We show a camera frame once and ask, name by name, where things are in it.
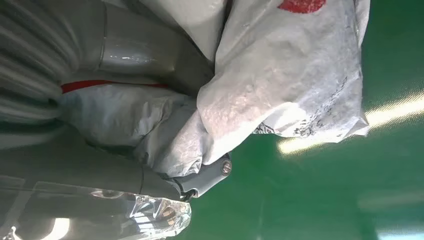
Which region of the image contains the ribbed grey right arm sleeve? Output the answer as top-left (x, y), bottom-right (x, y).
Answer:
top-left (0, 0), bottom-right (82, 150)

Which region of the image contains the clear plastic cover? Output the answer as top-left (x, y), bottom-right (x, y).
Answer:
top-left (0, 180), bottom-right (193, 240)

